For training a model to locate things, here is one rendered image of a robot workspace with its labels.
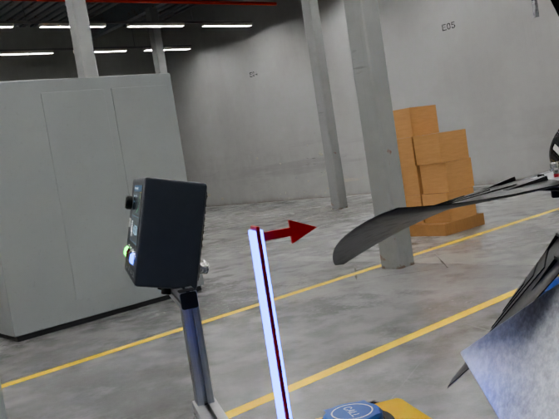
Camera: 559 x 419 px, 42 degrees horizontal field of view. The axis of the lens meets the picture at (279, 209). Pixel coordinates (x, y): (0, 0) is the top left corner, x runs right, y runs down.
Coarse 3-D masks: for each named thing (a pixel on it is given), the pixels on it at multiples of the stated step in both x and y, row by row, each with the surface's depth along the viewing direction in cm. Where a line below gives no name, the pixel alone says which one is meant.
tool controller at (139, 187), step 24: (144, 192) 126; (168, 192) 126; (192, 192) 128; (144, 216) 125; (168, 216) 127; (192, 216) 128; (144, 240) 126; (168, 240) 127; (192, 240) 128; (144, 264) 126; (168, 264) 127; (192, 264) 128; (168, 288) 133
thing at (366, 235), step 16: (544, 176) 77; (480, 192) 78; (496, 192) 76; (512, 192) 73; (528, 192) 73; (400, 208) 66; (416, 208) 67; (432, 208) 68; (448, 208) 70; (368, 224) 70; (384, 224) 72; (400, 224) 78; (352, 240) 77; (368, 240) 81; (336, 256) 82; (352, 256) 86
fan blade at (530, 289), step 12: (552, 240) 94; (552, 252) 92; (540, 264) 94; (552, 264) 89; (528, 276) 96; (540, 276) 90; (552, 276) 87; (528, 288) 93; (540, 288) 89; (516, 300) 95; (528, 300) 90; (504, 312) 98; (516, 312) 91
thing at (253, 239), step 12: (252, 240) 72; (252, 252) 73; (264, 288) 71; (264, 300) 71; (264, 312) 72; (264, 324) 73; (276, 372) 72; (276, 384) 72; (276, 396) 73; (276, 408) 74
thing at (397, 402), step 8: (392, 400) 52; (400, 400) 52; (384, 408) 51; (392, 408) 51; (400, 408) 50; (408, 408) 50; (416, 408) 50; (384, 416) 49; (392, 416) 49; (400, 416) 49; (408, 416) 49; (416, 416) 49; (424, 416) 48
